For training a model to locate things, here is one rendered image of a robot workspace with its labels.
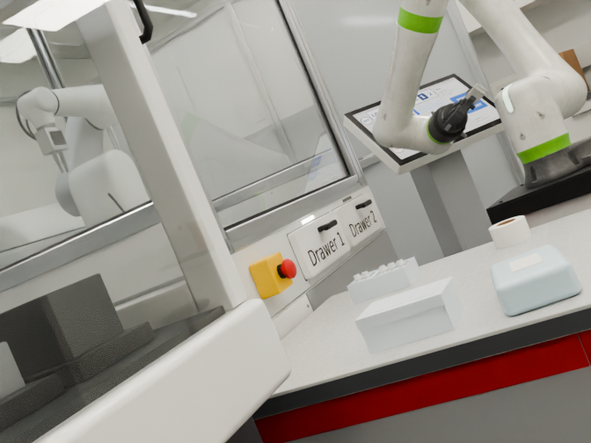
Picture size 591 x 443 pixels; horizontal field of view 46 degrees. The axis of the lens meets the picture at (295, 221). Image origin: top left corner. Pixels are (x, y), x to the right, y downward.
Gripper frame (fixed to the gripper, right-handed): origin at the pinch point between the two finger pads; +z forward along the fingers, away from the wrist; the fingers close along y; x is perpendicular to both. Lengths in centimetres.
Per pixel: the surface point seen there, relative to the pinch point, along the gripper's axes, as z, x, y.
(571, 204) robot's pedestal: 10.5, -30.4, 13.8
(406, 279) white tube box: 27, -7, 53
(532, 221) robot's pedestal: 4.9, -26.7, 20.0
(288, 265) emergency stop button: 23, 12, 64
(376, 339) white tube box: 62, -3, 70
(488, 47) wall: -290, -11, -186
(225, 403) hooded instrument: 84, 9, 87
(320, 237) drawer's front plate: -7, 10, 50
